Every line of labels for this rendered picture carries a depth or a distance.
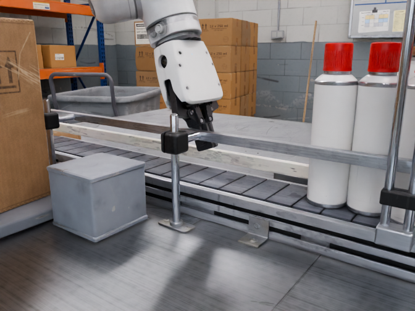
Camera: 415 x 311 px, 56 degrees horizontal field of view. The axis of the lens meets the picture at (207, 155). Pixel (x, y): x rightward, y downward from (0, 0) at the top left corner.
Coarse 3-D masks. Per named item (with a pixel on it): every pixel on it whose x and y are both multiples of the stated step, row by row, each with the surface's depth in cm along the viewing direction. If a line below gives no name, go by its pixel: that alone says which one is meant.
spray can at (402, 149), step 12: (408, 84) 42; (408, 96) 42; (408, 108) 42; (408, 120) 42; (408, 132) 42; (408, 144) 42; (408, 156) 42; (396, 180) 44; (408, 180) 43; (396, 216) 45
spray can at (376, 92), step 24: (384, 48) 43; (384, 72) 44; (360, 96) 45; (384, 96) 43; (360, 120) 46; (384, 120) 44; (360, 144) 46; (384, 144) 45; (360, 168) 47; (360, 192) 47
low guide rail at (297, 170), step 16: (64, 128) 89; (80, 128) 86; (96, 128) 84; (128, 144) 78; (144, 144) 75; (160, 144) 72; (224, 160) 64; (240, 160) 63; (256, 160) 61; (272, 160) 59; (304, 176) 57
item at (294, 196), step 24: (72, 144) 85; (96, 144) 85; (168, 168) 67; (192, 168) 67; (216, 168) 67; (240, 192) 56; (264, 192) 56; (288, 192) 56; (336, 216) 47; (360, 216) 47
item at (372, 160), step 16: (64, 112) 76; (128, 128) 66; (144, 128) 64; (160, 128) 62; (192, 128) 59; (240, 144) 53; (256, 144) 52; (272, 144) 50; (288, 144) 49; (304, 144) 49; (336, 160) 46; (352, 160) 45; (368, 160) 44; (384, 160) 43; (400, 160) 42
